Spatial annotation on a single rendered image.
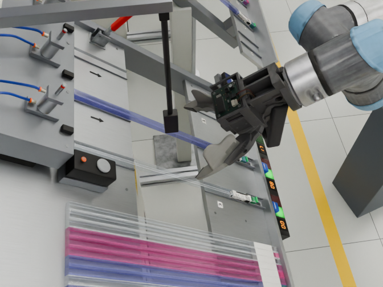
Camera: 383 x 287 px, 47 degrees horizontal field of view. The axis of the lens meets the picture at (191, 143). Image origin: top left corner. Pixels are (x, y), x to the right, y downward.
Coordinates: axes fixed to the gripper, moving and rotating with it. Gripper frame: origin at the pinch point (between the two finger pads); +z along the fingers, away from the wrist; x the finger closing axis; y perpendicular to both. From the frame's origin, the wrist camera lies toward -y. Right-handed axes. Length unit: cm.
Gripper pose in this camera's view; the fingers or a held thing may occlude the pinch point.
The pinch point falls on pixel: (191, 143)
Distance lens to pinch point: 77.8
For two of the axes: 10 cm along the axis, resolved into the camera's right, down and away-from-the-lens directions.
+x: 1.4, 8.3, -5.4
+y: -5.3, -4.0, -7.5
